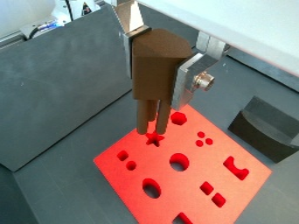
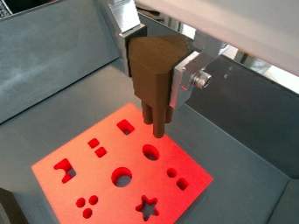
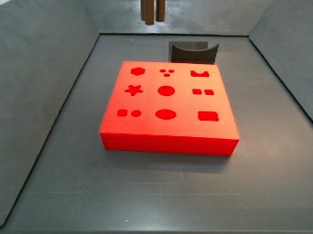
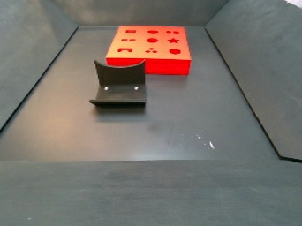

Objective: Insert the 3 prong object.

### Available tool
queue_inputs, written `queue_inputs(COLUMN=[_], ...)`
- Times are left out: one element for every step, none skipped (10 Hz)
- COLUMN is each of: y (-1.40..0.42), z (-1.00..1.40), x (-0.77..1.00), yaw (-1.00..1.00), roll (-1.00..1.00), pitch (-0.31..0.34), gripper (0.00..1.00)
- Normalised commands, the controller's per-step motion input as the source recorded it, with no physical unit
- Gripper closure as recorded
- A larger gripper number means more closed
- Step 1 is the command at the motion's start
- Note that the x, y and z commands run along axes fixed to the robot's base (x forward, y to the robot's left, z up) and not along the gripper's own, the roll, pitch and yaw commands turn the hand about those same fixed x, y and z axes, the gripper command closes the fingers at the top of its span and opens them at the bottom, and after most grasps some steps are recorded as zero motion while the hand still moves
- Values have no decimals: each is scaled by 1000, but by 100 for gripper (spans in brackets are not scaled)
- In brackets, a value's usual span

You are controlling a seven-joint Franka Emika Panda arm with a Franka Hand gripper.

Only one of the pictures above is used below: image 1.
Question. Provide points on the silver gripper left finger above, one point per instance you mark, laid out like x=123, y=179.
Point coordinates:
x=132, y=27

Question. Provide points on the black foam block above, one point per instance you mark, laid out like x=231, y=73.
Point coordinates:
x=268, y=129

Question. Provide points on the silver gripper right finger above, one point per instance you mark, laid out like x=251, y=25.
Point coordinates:
x=192, y=74

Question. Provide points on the dark grey foam panel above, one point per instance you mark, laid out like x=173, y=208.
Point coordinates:
x=58, y=78

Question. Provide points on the red shape cutout board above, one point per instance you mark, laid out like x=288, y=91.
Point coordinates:
x=189, y=175

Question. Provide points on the brown three prong object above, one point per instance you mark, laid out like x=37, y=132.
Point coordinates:
x=159, y=51

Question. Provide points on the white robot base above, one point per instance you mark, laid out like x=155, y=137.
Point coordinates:
x=22, y=15

